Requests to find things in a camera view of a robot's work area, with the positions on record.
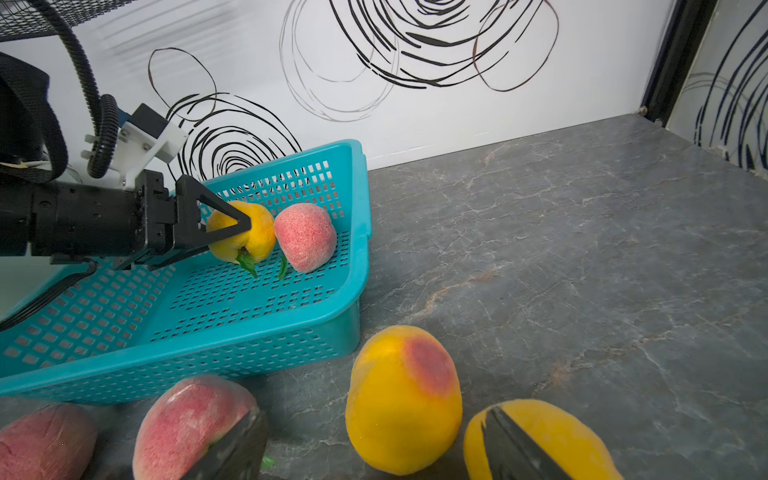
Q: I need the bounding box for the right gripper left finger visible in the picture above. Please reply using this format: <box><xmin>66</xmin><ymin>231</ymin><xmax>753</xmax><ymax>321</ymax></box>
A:
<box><xmin>182</xmin><ymin>407</ymin><xmax>269</xmax><ymax>480</ymax></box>

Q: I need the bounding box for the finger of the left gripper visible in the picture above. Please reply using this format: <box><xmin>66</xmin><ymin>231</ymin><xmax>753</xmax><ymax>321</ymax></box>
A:
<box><xmin>173</xmin><ymin>175</ymin><xmax>251</xmax><ymax>252</ymax></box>
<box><xmin>113</xmin><ymin>243</ymin><xmax>207</xmax><ymax>270</ymax></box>

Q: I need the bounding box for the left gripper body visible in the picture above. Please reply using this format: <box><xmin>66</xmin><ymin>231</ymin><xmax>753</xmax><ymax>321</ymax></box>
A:
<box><xmin>1</xmin><ymin>171</ymin><xmax>174</xmax><ymax>264</ymax></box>

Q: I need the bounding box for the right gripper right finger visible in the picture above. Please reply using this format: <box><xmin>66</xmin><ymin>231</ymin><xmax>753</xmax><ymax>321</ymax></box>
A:
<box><xmin>481</xmin><ymin>406</ymin><xmax>571</xmax><ymax>480</ymax></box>

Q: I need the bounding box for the pink peach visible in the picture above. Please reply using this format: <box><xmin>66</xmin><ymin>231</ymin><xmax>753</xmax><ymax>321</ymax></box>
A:
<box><xmin>132</xmin><ymin>375</ymin><xmax>257</xmax><ymax>479</ymax></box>
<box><xmin>1</xmin><ymin>403</ymin><xmax>98</xmax><ymax>479</ymax></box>
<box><xmin>274</xmin><ymin>203</ymin><xmax>337</xmax><ymax>273</ymax></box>

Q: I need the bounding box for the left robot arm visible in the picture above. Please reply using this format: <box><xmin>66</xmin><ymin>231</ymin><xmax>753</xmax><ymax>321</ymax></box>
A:
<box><xmin>1</xmin><ymin>55</ymin><xmax>252</xmax><ymax>269</ymax></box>

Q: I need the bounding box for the teal plastic basket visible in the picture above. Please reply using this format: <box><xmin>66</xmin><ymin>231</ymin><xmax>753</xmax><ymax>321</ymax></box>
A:
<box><xmin>1</xmin><ymin>140</ymin><xmax>372</xmax><ymax>404</ymax></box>

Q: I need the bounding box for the yellow peach with red blush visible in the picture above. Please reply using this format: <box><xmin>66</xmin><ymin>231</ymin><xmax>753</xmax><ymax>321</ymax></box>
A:
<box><xmin>345</xmin><ymin>326</ymin><xmax>463</xmax><ymax>476</ymax></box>

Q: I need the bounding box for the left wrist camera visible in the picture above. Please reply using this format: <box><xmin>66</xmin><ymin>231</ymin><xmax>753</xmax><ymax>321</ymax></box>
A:
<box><xmin>85</xmin><ymin>103</ymin><xmax>188</xmax><ymax>191</ymax></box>

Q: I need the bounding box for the black wire wall basket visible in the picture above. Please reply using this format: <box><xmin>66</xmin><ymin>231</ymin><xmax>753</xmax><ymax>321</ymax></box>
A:
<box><xmin>1</xmin><ymin>0</ymin><xmax>132</xmax><ymax>42</ymax></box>

